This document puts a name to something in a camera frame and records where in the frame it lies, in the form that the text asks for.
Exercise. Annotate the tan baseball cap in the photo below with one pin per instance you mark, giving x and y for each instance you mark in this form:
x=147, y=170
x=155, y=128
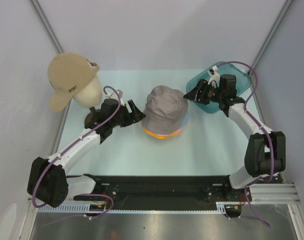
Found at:
x=69, y=73

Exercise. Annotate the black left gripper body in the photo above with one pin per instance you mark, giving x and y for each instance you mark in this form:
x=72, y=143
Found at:
x=123, y=118

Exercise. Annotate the white slotted cable duct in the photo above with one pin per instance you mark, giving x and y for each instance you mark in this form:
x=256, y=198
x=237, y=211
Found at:
x=97, y=208

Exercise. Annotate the aluminium corner rail right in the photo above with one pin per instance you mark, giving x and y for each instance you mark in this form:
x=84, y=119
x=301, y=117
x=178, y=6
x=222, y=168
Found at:
x=272, y=32

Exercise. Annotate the teal plastic bin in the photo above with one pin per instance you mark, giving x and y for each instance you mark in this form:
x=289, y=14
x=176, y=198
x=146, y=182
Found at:
x=239, y=77

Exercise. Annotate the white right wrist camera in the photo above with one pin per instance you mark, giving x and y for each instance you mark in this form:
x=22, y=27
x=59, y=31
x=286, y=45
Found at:
x=214, y=76

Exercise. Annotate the aluminium corner rail left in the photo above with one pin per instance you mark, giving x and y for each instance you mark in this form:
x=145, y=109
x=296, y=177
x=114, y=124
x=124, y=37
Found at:
x=36, y=6

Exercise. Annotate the aluminium corner rail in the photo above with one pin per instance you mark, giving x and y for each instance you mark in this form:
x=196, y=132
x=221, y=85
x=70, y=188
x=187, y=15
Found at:
x=36, y=6
x=272, y=32

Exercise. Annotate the teal hat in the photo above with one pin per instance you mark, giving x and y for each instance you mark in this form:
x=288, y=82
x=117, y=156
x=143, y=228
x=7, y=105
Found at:
x=186, y=120

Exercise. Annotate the grey hat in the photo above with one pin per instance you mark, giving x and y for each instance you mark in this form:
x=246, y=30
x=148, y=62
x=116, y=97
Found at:
x=165, y=110

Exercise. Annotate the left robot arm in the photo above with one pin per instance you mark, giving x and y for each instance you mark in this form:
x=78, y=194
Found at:
x=48, y=181

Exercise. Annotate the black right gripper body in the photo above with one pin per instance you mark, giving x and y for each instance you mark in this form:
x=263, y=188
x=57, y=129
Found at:
x=209, y=93

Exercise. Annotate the cream mannequin head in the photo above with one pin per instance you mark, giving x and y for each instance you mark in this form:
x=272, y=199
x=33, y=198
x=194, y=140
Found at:
x=91, y=95

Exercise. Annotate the yellow bucket hat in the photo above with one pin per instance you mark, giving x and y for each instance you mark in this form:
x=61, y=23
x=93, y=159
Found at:
x=160, y=136

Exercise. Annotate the aluminium frame rail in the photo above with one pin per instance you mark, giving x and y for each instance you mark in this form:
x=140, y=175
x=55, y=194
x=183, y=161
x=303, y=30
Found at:
x=261, y=192

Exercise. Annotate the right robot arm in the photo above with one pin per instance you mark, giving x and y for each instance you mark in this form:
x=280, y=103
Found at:
x=266, y=150

